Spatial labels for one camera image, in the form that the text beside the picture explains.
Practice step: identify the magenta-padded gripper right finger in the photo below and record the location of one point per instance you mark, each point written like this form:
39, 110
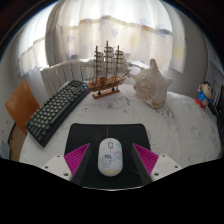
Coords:
150, 161

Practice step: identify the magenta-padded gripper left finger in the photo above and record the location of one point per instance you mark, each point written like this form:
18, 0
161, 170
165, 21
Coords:
71, 160

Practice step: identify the white cartoon-print computer mouse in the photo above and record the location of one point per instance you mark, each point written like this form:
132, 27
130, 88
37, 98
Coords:
110, 156

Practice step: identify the black mouse pad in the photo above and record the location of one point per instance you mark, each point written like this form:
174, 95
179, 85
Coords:
106, 131

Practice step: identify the white cartoon-print tablecloth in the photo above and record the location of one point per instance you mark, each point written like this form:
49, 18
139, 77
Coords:
176, 126

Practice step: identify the black mechanical keyboard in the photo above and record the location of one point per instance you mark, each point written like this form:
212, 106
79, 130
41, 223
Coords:
55, 111

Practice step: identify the wooden chair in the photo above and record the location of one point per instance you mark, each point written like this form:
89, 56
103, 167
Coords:
21, 106

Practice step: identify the large white conch shell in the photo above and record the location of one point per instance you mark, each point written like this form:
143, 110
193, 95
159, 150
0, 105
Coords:
151, 88

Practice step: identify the cartoon boy figurine clock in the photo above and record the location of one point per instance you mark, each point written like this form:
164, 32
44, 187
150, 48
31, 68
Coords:
203, 96

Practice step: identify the white radiator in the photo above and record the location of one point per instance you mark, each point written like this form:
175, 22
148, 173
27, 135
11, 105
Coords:
61, 75

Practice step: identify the wooden sailing ship model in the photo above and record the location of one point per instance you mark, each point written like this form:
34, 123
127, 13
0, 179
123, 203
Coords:
106, 81

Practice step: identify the black router with antennas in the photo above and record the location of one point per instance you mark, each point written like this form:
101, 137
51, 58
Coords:
218, 101

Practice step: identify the white sheer printed curtain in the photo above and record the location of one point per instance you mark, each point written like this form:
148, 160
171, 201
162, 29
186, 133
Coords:
110, 26

